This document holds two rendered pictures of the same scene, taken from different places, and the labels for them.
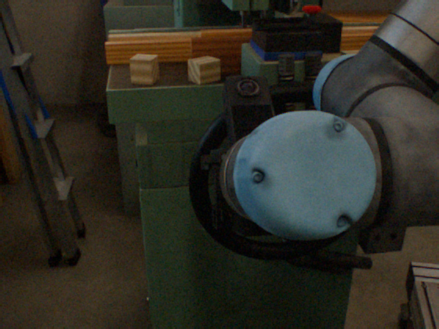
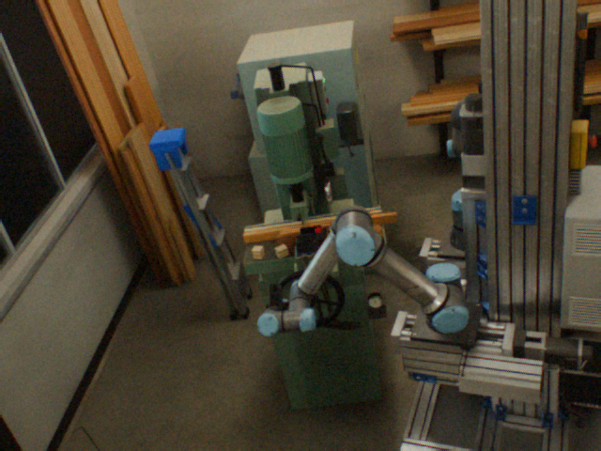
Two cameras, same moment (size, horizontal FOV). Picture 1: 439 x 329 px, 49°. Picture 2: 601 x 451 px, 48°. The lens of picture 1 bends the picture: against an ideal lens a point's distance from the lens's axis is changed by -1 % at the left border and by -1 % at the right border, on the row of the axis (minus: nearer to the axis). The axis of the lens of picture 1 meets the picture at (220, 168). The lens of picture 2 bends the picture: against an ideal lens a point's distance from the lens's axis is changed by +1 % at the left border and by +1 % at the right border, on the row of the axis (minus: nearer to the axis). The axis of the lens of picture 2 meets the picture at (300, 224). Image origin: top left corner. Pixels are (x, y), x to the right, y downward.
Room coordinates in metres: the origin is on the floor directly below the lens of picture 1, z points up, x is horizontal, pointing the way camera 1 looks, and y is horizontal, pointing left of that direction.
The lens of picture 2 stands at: (-1.38, -0.69, 2.48)
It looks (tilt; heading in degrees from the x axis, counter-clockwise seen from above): 32 degrees down; 16
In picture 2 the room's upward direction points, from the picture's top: 12 degrees counter-clockwise
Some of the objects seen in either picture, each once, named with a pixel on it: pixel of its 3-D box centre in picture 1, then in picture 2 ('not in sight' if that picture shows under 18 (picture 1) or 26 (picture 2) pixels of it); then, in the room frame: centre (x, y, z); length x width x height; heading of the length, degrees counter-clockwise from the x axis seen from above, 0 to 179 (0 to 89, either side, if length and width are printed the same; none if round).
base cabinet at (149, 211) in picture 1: (230, 246); (323, 311); (1.08, -0.03, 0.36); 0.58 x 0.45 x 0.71; 9
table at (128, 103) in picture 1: (276, 88); (315, 252); (0.86, -0.10, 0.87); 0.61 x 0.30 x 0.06; 99
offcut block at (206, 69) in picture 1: (204, 70); (282, 251); (0.81, 0.03, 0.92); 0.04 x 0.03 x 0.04; 129
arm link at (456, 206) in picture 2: not in sight; (468, 207); (0.97, -0.74, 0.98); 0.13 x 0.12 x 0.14; 93
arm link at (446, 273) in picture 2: not in sight; (443, 285); (0.47, -0.64, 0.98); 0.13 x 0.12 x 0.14; 6
